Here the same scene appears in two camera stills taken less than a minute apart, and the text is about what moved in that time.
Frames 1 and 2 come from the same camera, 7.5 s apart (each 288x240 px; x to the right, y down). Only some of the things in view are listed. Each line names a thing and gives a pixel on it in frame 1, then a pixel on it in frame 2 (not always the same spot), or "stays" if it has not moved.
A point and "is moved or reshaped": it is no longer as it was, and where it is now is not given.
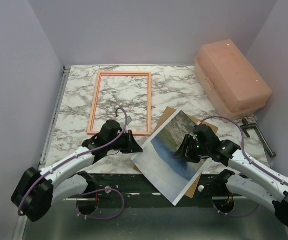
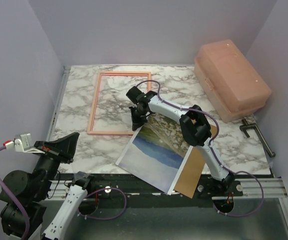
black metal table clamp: (245, 125) stays
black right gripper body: (201, 149) to (140, 112)
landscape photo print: (156, 158) is moved or reshaped
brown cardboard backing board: (191, 192) to (192, 170)
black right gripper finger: (190, 157) to (143, 120)
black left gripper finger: (131, 147) to (66, 157)
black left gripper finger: (132, 142) to (65, 145)
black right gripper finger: (182, 151) to (135, 117)
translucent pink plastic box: (235, 89) stays
